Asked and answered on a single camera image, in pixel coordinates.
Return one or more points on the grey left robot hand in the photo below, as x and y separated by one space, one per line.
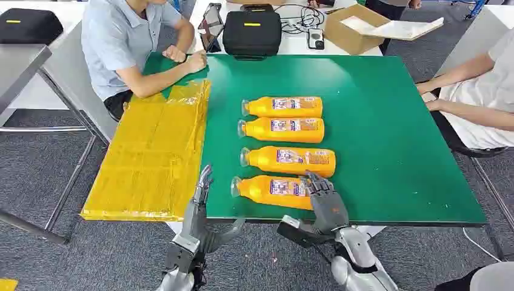
195 221

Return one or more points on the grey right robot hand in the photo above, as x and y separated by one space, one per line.
329 209

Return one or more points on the orange drink bottle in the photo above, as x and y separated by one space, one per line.
265 160
261 130
261 107
257 190

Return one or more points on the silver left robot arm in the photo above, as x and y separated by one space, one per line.
176 283

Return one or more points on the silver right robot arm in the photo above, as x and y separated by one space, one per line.
357 257

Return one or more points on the white table leg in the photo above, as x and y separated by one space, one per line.
371 230

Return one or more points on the yellow plastic sheet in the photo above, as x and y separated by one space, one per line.
152 160

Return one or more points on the green table mat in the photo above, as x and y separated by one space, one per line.
381 140

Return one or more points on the black chair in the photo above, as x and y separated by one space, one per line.
461 146

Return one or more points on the small black white device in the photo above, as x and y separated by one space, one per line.
316 39

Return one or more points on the open cardboard box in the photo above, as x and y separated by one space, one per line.
345 38

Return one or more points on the black case with yellow label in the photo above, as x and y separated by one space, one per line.
28 26
252 36

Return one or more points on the seated person beside table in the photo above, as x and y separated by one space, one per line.
482 92

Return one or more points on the tablet on stand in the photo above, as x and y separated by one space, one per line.
210 28

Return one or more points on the seated person resting on table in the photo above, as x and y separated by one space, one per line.
116 44

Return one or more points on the yellow floor marker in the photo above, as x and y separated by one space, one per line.
7 285

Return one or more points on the standing person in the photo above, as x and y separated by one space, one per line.
391 10

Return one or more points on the small black case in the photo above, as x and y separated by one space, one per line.
257 7

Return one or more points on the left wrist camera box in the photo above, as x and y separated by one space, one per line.
180 253

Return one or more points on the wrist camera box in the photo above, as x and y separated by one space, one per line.
295 233
180 253

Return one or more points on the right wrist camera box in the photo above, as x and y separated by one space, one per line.
295 233

